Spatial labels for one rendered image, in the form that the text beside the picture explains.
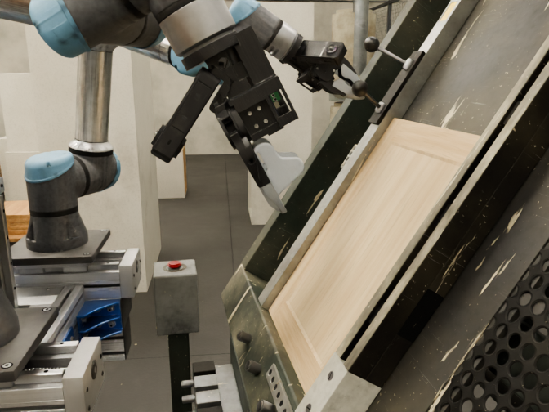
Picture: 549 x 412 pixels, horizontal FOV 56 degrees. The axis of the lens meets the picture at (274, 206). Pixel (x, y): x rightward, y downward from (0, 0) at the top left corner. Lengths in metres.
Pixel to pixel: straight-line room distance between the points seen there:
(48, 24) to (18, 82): 4.76
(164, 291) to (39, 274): 0.32
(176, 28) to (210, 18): 0.04
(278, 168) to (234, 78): 0.11
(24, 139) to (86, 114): 3.99
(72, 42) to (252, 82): 0.20
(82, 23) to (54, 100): 2.88
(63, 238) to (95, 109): 0.34
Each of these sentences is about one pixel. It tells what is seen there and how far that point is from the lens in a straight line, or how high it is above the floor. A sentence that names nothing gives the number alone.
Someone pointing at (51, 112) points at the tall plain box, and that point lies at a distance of 3.49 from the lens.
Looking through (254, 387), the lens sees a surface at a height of 0.83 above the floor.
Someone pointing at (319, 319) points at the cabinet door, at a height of 0.98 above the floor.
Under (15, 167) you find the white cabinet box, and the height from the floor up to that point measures 0.57.
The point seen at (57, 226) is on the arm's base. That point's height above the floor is 1.10.
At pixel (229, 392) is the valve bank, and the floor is 0.74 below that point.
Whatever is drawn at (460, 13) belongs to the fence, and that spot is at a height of 1.60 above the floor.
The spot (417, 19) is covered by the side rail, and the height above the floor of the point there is 1.61.
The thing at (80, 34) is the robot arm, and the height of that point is 1.51.
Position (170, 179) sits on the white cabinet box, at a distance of 6.16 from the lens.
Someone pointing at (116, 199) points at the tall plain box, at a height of 0.66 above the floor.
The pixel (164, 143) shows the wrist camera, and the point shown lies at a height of 1.40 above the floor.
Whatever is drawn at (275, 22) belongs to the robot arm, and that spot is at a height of 1.57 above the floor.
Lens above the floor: 1.48
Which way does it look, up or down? 15 degrees down
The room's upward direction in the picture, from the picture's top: straight up
